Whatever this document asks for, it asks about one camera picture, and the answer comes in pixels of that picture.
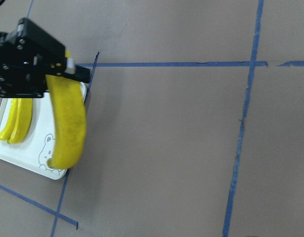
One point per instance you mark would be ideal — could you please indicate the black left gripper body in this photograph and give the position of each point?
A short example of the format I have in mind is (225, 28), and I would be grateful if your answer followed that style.
(22, 73)

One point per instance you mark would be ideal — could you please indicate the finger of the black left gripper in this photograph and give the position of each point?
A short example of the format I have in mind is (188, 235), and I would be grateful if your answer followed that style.
(75, 72)
(32, 38)

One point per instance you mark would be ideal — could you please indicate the yellow banana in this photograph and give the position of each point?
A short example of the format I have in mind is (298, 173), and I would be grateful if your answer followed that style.
(7, 131)
(23, 119)
(70, 121)

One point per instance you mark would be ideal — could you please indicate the white bear tray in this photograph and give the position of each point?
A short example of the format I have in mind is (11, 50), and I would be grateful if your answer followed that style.
(37, 147)

